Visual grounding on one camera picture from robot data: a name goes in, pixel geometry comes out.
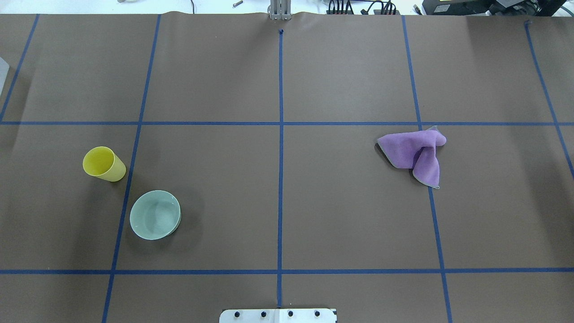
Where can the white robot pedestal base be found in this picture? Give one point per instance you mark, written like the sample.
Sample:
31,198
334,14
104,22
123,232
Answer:
297,315

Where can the purple cloth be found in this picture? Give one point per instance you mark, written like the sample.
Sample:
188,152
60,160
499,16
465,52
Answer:
415,151

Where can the clear plastic storage box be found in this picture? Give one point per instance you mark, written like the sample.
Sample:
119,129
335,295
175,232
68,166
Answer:
4,70

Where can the black power strip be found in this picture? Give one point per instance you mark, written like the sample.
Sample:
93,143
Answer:
362,7

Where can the yellow plastic cup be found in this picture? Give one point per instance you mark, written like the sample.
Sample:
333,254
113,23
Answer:
101,162

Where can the pale green bowl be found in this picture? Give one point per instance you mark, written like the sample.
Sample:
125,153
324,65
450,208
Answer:
155,215

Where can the aluminium frame post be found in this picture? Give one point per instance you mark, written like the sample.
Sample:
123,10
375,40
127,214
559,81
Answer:
280,10

